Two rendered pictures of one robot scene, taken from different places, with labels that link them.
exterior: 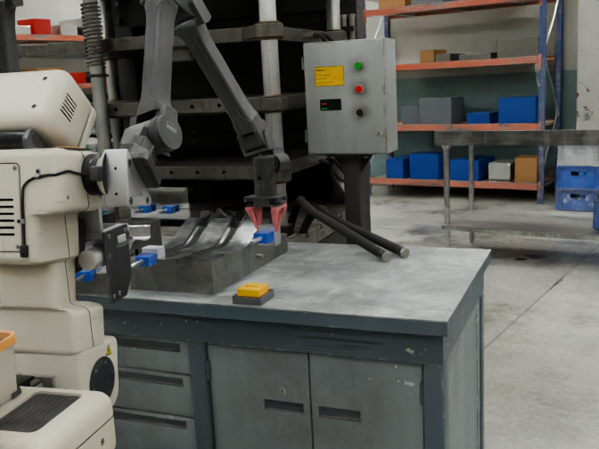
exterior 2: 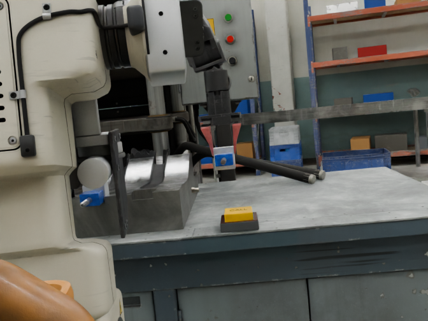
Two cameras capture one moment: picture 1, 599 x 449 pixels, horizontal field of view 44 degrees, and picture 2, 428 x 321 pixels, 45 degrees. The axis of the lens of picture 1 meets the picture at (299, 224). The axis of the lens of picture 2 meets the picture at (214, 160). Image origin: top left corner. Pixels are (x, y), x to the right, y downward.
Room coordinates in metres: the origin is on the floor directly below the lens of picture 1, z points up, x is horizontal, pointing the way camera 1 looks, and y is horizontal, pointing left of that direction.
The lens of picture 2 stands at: (0.78, 0.53, 1.07)
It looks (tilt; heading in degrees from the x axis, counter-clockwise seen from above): 6 degrees down; 340
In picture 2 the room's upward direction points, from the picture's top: 6 degrees counter-clockwise
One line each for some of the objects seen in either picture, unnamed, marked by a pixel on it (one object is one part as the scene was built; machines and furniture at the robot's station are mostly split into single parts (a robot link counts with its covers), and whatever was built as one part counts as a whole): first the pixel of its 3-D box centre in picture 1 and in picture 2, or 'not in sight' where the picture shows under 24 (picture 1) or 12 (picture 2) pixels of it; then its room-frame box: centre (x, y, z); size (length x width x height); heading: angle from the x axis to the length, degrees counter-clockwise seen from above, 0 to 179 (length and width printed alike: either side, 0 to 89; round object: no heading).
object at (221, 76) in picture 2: (265, 166); (216, 81); (1.96, 0.08, 1.12); 0.07 x 0.06 x 0.07; 153
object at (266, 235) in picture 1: (262, 238); (223, 159); (1.91, 0.10, 0.93); 0.13 x 0.05 x 0.05; 157
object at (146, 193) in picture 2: (188, 265); (144, 199); (1.91, 0.30, 0.87); 0.05 x 0.05 x 0.04; 67
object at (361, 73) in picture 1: (355, 240); (228, 184); (2.70, -0.21, 0.74); 0.31 x 0.22 x 1.47; 67
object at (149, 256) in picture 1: (143, 260); (90, 199); (1.91, 0.42, 0.89); 0.13 x 0.05 x 0.05; 157
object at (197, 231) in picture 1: (207, 232); (135, 169); (2.13, 0.27, 0.92); 0.35 x 0.16 x 0.09; 157
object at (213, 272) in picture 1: (214, 247); (142, 186); (2.14, 0.26, 0.87); 0.50 x 0.26 x 0.14; 157
